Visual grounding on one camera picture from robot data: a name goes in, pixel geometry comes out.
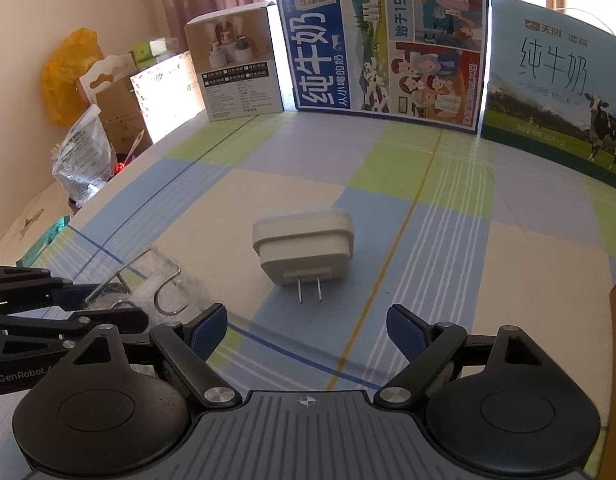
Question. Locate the blue milk carton box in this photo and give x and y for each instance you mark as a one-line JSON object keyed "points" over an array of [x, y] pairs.
{"points": [[378, 45]]}

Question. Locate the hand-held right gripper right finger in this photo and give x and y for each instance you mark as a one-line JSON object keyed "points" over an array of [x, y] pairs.
{"points": [[405, 332]]}

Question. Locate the stack of green tissue boxes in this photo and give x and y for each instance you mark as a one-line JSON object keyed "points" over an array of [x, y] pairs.
{"points": [[152, 50]]}

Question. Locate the pile of green tissue packets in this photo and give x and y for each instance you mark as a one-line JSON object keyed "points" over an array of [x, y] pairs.
{"points": [[42, 242]]}

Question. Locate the small brown cardboard box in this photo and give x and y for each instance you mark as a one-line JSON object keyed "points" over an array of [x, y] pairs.
{"points": [[120, 120]]}

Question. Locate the yellow plastic bag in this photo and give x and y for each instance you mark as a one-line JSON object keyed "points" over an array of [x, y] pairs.
{"points": [[67, 80]]}

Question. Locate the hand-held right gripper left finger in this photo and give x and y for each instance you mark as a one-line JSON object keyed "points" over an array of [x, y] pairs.
{"points": [[207, 330]]}

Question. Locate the red ornament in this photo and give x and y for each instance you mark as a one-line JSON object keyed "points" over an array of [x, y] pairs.
{"points": [[120, 167]]}

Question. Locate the white paper bag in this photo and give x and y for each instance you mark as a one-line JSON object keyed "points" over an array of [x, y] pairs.
{"points": [[167, 95]]}

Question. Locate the printed white plastic bag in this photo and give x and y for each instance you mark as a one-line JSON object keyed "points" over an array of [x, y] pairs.
{"points": [[82, 155]]}

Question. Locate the clear bag with metal hook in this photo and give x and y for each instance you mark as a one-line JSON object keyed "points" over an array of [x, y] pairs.
{"points": [[152, 280]]}

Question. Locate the green milk carton box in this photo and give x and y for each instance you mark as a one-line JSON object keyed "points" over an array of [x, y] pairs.
{"points": [[548, 85]]}

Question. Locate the white chair back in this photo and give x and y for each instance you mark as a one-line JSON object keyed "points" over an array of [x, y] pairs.
{"points": [[105, 72]]}

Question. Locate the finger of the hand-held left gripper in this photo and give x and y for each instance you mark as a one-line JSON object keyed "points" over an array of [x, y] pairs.
{"points": [[75, 296], [87, 322]]}

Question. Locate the white product box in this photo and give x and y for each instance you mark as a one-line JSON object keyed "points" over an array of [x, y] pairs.
{"points": [[237, 60]]}

